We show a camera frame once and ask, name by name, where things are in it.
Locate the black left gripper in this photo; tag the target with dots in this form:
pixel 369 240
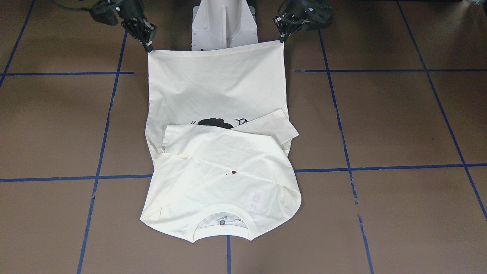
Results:
pixel 298 15

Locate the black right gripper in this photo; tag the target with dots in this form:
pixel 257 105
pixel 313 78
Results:
pixel 132 12

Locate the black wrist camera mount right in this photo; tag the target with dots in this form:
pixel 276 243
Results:
pixel 103 12

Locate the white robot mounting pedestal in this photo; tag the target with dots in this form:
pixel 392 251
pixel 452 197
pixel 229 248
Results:
pixel 221 24

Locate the cream long-sleeve cat shirt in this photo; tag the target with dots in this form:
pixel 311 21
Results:
pixel 219 135

